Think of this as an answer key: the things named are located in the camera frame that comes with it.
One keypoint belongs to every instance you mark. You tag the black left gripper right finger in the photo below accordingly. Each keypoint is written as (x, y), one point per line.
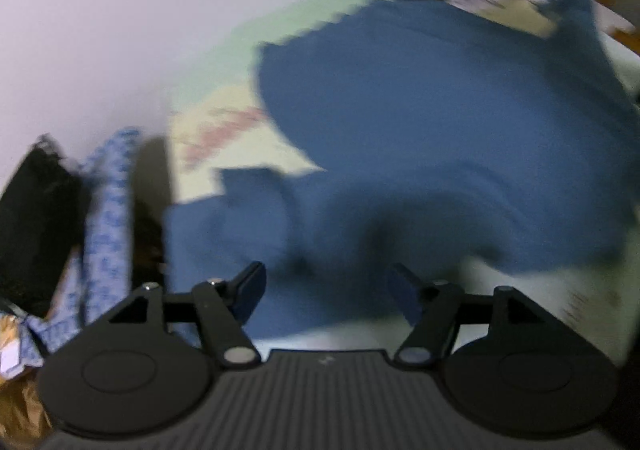
(405, 288)

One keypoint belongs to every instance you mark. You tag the blue white patterned cloth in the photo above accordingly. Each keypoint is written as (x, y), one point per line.
(100, 277)

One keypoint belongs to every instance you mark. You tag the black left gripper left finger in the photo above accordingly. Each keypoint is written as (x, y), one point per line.
(245, 291)

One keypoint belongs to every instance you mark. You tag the blue knit sweater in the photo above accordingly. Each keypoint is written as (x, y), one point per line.
(437, 136)

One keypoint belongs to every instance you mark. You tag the golden crinkled wrapper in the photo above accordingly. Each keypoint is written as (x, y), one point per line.
(24, 422)

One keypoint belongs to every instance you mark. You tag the black bag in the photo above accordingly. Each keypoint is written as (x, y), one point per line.
(43, 210)

